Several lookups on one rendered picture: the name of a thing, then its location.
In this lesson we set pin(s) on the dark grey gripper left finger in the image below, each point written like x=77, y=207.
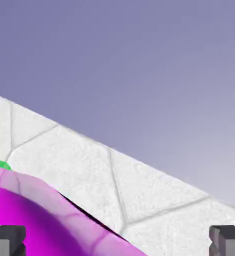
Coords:
x=7, y=241

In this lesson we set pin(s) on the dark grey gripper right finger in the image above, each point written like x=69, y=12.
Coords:
x=227, y=241

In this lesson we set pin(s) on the small green cube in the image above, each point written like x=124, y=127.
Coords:
x=0, y=164

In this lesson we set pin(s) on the large magenta box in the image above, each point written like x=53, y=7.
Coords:
x=49, y=220

